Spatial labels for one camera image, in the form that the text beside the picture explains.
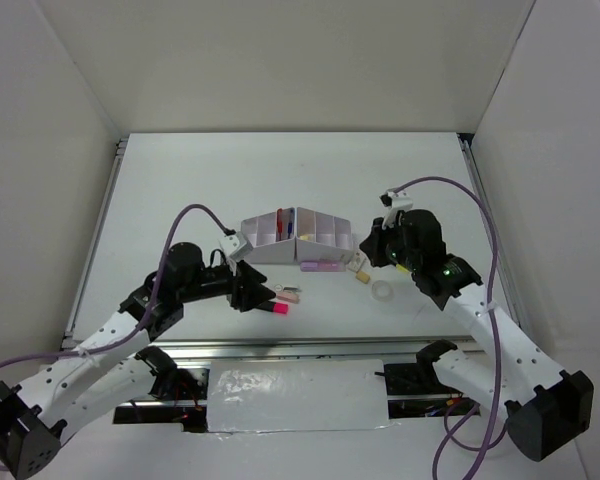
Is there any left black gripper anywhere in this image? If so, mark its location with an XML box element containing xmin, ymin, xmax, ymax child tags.
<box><xmin>179</xmin><ymin>255</ymin><xmax>276</xmax><ymax>311</ymax></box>

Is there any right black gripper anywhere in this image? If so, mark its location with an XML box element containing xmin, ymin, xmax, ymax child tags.
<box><xmin>359</xmin><ymin>214</ymin><xmax>420</xmax><ymax>271</ymax></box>

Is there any blue gel pen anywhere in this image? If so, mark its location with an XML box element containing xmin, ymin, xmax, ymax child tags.
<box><xmin>286</xmin><ymin>208</ymin><xmax>296</xmax><ymax>239</ymax></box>

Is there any red pen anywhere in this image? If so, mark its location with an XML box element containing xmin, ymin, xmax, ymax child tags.
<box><xmin>276</xmin><ymin>208</ymin><xmax>284</xmax><ymax>242</ymax></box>

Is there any black yellow highlighter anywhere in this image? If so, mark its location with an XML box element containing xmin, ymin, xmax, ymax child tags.
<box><xmin>396</xmin><ymin>264</ymin><xmax>411</xmax><ymax>274</ymax></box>

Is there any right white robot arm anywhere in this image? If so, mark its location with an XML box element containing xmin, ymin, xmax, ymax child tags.
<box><xmin>360</xmin><ymin>209</ymin><xmax>594</xmax><ymax>462</ymax></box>

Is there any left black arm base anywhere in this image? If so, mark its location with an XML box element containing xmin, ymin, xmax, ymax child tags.
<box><xmin>129</xmin><ymin>346</ymin><xmax>208</xmax><ymax>433</ymax></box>

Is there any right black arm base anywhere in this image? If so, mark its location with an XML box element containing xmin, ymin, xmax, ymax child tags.
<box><xmin>375</xmin><ymin>340</ymin><xmax>473</xmax><ymax>419</ymax></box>

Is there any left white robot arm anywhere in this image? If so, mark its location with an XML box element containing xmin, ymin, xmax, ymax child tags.
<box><xmin>0</xmin><ymin>236</ymin><xmax>275</xmax><ymax>479</ymax></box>

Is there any white staples box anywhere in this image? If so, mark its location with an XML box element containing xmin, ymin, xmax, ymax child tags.
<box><xmin>346</xmin><ymin>250</ymin><xmax>367</xmax><ymax>273</ymax></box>

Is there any tan eraser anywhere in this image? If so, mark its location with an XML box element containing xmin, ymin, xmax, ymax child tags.
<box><xmin>355</xmin><ymin>270</ymin><xmax>371</xmax><ymax>284</ymax></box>

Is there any black pink highlighter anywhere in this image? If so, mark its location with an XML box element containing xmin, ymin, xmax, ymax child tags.
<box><xmin>257</xmin><ymin>301</ymin><xmax>289</xmax><ymax>315</ymax></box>

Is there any clear tape roll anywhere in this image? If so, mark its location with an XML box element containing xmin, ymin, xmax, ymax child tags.
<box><xmin>371</xmin><ymin>280</ymin><xmax>394</xmax><ymax>302</ymax></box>

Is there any left white divided organizer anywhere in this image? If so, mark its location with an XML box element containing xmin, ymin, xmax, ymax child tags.
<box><xmin>240</xmin><ymin>207</ymin><xmax>296</xmax><ymax>265</ymax></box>

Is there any white divided organizer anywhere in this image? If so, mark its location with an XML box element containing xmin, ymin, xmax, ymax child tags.
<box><xmin>240</xmin><ymin>207</ymin><xmax>296</xmax><ymax>265</ymax></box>
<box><xmin>295</xmin><ymin>207</ymin><xmax>354</xmax><ymax>263</ymax></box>

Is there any right white divided organizer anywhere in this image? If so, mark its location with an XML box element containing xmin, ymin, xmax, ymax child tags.
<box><xmin>295</xmin><ymin>207</ymin><xmax>354</xmax><ymax>263</ymax></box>

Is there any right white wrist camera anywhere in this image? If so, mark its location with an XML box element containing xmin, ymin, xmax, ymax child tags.
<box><xmin>380</xmin><ymin>190</ymin><xmax>413</xmax><ymax>230</ymax></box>

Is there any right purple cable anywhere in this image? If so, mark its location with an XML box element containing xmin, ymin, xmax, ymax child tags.
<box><xmin>399</xmin><ymin>175</ymin><xmax>506</xmax><ymax>480</ymax></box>

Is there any purple cable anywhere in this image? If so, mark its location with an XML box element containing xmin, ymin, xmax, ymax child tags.
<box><xmin>399</xmin><ymin>175</ymin><xmax>506</xmax><ymax>480</ymax></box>
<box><xmin>0</xmin><ymin>203</ymin><xmax>231</xmax><ymax>474</ymax></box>

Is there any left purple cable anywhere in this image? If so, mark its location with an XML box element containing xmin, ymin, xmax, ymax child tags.
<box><xmin>0</xmin><ymin>203</ymin><xmax>231</xmax><ymax>474</ymax></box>

